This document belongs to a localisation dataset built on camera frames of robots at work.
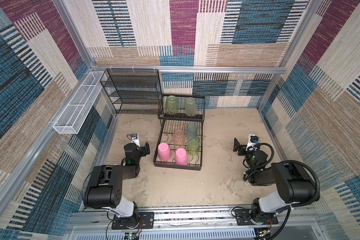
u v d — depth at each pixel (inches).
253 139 29.6
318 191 16.7
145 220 28.8
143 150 33.4
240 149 32.2
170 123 43.0
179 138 35.3
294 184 18.1
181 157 32.6
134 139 32.0
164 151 33.3
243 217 28.8
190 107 34.3
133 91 43.7
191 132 37.4
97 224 29.5
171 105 34.4
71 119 28.0
